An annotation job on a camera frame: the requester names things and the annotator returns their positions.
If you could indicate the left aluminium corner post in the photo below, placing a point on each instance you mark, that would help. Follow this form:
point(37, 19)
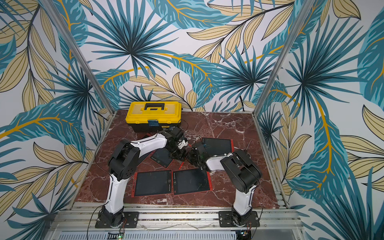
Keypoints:
point(62, 28)

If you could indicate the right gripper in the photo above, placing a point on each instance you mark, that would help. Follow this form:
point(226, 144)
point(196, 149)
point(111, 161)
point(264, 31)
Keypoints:
point(193, 153)

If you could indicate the screwdriver with black handle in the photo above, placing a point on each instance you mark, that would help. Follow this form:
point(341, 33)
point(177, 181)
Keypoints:
point(248, 146)

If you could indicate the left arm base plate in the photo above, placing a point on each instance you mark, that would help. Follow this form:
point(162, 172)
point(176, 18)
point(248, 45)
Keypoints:
point(127, 220)

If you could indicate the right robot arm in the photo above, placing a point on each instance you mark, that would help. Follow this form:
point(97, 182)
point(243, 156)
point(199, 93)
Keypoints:
point(242, 172)

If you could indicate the aluminium corner post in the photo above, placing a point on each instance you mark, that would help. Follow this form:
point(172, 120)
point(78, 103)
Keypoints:
point(300, 20)
point(62, 28)

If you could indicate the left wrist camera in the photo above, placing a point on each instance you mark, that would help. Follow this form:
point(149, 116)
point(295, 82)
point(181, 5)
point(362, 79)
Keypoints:
point(182, 144)

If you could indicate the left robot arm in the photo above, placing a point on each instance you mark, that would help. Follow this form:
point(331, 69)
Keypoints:
point(123, 164)

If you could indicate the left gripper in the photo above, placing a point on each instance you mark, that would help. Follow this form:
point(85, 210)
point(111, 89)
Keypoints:
point(181, 155)

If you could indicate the yellow black toolbox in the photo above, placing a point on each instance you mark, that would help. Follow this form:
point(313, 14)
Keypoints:
point(148, 117)

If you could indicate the writing tablet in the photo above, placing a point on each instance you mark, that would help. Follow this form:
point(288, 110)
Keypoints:
point(162, 157)
point(218, 146)
point(191, 181)
point(152, 183)

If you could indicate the right aluminium corner post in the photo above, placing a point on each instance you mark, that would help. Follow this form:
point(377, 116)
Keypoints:
point(300, 20)

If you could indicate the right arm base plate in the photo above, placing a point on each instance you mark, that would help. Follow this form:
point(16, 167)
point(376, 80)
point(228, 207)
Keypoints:
point(228, 219)

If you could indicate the aluminium frame rail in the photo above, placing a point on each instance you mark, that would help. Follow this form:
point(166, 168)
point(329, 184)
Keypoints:
point(185, 223)

